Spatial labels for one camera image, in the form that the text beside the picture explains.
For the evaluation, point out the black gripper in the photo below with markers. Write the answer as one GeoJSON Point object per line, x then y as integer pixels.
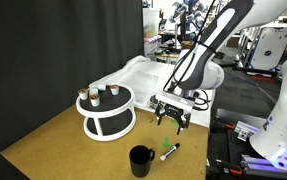
{"type": "Point", "coordinates": [174, 112]}

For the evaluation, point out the black marker with white cap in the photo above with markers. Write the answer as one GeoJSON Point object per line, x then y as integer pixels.
{"type": "Point", "coordinates": [169, 152]}

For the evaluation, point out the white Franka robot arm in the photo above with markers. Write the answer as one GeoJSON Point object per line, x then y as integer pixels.
{"type": "Point", "coordinates": [211, 75]}

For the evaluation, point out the black mug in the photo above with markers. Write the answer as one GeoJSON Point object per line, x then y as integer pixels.
{"type": "Point", "coordinates": [139, 165]}

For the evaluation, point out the white cloth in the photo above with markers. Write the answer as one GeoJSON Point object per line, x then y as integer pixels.
{"type": "Point", "coordinates": [143, 76]}

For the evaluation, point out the white two-tier round stand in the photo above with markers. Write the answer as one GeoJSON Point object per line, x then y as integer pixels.
{"type": "Point", "coordinates": [106, 113]}

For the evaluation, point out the aluminium extrusion bar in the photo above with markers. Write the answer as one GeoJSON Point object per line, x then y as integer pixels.
{"type": "Point", "coordinates": [248, 126]}
{"type": "Point", "coordinates": [259, 163]}

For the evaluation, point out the small white cup lying sideways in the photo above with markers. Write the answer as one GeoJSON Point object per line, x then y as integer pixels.
{"type": "Point", "coordinates": [96, 90]}

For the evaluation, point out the white panel cart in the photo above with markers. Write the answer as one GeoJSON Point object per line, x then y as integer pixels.
{"type": "Point", "coordinates": [271, 46]}

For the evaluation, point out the black curtain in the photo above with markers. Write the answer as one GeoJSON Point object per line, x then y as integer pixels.
{"type": "Point", "coordinates": [49, 50]}

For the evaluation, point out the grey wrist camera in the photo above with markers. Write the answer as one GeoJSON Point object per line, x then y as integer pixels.
{"type": "Point", "coordinates": [174, 100]}

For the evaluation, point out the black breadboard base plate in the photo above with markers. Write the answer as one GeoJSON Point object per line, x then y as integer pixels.
{"type": "Point", "coordinates": [223, 146]}

